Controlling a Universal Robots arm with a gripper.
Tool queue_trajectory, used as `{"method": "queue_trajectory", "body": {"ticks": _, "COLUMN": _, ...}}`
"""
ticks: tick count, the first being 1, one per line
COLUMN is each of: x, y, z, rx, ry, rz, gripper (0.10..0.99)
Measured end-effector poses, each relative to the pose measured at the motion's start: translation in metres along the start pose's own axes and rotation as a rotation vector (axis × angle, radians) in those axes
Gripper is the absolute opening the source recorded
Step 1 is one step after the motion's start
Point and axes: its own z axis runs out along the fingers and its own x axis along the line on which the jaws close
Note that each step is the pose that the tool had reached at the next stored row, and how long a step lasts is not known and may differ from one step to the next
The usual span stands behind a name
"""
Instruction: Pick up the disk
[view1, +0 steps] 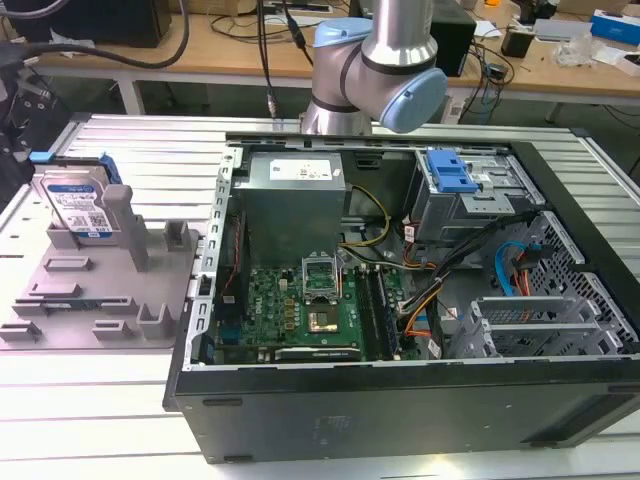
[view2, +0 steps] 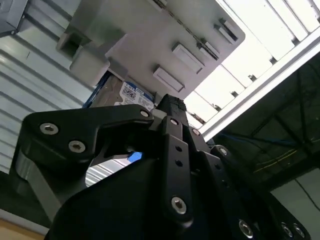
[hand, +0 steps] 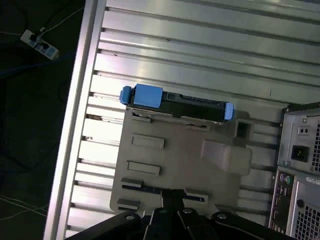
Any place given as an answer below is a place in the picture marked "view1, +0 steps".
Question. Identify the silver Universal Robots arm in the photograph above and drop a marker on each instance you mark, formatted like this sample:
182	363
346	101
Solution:
380	65

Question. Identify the hard disk in blue carrier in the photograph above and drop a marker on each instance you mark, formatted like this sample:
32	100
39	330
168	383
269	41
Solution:
75	200

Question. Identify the CPU socket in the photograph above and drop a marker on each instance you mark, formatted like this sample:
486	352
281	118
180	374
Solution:
319	277

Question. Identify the grey power supply unit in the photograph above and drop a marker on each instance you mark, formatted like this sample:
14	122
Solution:
290	210

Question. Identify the green motherboard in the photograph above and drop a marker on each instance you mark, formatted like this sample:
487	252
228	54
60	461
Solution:
310	310

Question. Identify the graphics card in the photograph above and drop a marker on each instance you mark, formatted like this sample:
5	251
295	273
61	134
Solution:
315	354

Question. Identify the blue drive bay latch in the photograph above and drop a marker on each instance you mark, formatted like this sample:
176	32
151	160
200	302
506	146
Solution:
450	172

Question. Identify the silver drive cage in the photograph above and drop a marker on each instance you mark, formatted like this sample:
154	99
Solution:
465	200

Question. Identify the black open PC case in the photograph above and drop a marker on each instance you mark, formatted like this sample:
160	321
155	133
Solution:
400	400

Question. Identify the wooden desk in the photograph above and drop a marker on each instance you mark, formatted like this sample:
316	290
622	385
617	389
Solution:
250	55

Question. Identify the grey parts rack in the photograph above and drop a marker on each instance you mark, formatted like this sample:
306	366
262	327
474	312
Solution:
100	280

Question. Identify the black computer box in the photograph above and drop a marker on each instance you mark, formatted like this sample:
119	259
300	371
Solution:
452	37

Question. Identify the small black box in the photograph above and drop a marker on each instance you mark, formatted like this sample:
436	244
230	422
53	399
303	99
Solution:
517	41

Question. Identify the clear plastic bag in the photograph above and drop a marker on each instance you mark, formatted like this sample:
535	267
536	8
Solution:
580	50

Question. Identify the blue white cardboard box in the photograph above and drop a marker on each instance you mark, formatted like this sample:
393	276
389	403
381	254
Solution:
615	22

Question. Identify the silver disk bay bracket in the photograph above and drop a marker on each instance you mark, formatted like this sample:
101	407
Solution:
530	325

